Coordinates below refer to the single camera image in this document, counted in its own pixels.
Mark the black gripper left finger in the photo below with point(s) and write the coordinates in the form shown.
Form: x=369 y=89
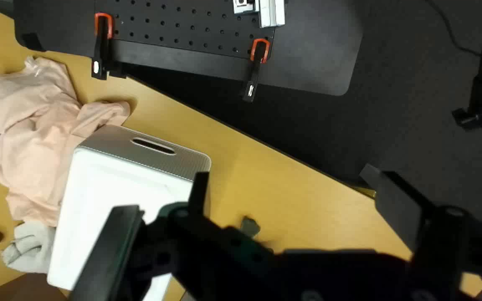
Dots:
x=108 y=251

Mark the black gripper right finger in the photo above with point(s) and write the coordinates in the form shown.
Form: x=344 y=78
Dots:
x=396 y=194

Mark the light pink shirt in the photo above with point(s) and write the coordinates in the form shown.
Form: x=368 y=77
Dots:
x=40 y=134

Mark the white plastic container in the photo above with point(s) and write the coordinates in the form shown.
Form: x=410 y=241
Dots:
x=112 y=184

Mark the grey white cloth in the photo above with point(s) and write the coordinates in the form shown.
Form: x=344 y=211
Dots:
x=28 y=247

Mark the black orange clamp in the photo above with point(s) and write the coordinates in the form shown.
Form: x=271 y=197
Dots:
x=100 y=43
x=257 y=63

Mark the black perforated breadboard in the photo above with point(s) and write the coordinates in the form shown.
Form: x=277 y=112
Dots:
x=195 y=33

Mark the aluminium extrusion rail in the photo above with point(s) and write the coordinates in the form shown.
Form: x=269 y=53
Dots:
x=271 y=12

